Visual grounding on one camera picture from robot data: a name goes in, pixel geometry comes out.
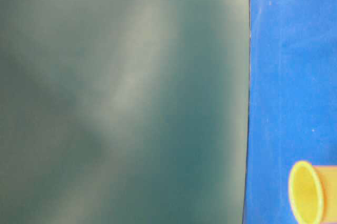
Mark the yellow plastic cup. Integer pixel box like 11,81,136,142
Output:
288,161,336,223

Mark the blue mat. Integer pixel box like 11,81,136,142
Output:
243,0,336,223

